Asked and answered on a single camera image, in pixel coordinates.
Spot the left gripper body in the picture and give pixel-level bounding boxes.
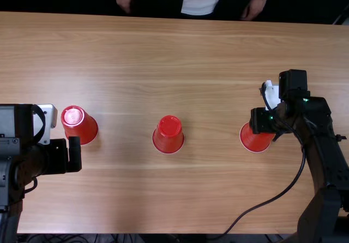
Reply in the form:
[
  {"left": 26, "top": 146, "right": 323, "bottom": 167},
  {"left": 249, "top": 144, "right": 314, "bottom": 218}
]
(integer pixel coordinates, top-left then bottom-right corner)
[{"left": 0, "top": 103, "right": 35, "bottom": 158}]

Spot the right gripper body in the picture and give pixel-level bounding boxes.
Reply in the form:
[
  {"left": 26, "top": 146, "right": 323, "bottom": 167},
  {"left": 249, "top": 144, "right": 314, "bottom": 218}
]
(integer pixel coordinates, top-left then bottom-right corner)
[{"left": 250, "top": 107, "right": 277, "bottom": 135}]

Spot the red cup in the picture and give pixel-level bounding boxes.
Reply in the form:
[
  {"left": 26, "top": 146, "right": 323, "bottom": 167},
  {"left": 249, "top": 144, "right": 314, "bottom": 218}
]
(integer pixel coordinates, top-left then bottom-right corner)
[
  {"left": 60, "top": 105, "right": 99, "bottom": 146},
  {"left": 239, "top": 121, "right": 276, "bottom": 153},
  {"left": 152, "top": 115, "right": 185, "bottom": 155}
]

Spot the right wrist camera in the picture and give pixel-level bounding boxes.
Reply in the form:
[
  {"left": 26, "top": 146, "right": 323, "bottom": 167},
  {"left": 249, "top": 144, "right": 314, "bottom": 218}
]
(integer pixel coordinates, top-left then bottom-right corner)
[{"left": 258, "top": 80, "right": 281, "bottom": 111}]

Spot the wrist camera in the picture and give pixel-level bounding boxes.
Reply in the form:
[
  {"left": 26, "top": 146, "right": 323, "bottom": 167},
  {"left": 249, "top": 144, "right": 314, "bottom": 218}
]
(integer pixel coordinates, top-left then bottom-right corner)
[
  {"left": 258, "top": 80, "right": 281, "bottom": 111},
  {"left": 32, "top": 103, "right": 58, "bottom": 146}
]

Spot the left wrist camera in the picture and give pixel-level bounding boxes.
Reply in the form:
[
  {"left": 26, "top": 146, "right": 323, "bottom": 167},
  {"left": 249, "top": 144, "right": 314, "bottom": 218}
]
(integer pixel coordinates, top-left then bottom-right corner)
[{"left": 32, "top": 103, "right": 58, "bottom": 146}]

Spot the black cable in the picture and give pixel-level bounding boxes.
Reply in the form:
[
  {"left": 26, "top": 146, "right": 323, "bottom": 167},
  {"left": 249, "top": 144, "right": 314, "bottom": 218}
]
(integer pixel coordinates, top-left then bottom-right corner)
[{"left": 207, "top": 147, "right": 308, "bottom": 241}]

